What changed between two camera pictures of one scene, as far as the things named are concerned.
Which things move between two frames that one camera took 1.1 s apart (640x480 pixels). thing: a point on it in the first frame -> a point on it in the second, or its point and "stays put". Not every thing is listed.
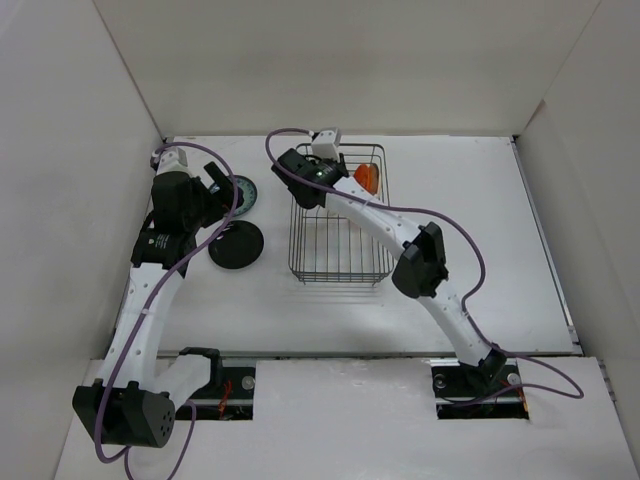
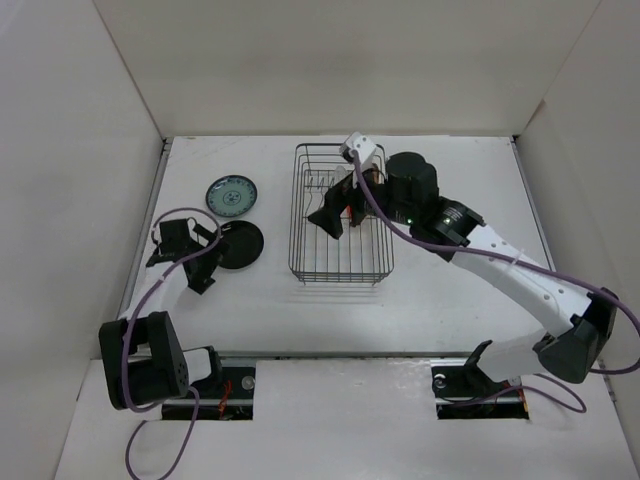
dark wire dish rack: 326,248 stays put
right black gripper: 341,163 -> 346,192
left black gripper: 219,203 -> 202,279
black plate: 238,245 stays put
